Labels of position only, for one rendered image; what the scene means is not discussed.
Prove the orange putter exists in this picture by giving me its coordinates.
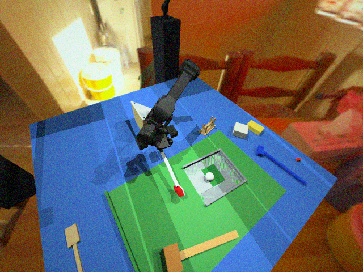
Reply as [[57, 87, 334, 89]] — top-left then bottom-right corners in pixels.
[[163, 230, 239, 272]]

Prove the white golf ball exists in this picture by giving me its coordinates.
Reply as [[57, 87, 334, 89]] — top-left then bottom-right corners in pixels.
[[205, 172, 214, 181]]

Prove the blue putter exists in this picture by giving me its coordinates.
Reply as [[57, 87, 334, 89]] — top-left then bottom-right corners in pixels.
[[256, 145, 307, 186]]

